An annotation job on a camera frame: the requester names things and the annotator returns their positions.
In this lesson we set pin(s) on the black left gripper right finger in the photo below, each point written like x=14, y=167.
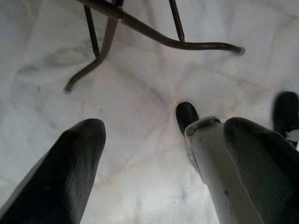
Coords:
x=268, y=177

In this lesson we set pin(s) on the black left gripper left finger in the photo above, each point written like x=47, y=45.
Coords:
x=58, y=177

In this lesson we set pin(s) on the white robot left leg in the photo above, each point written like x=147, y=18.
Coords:
x=210, y=158

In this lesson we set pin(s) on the black metal table leg frame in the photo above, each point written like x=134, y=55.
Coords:
x=205, y=46

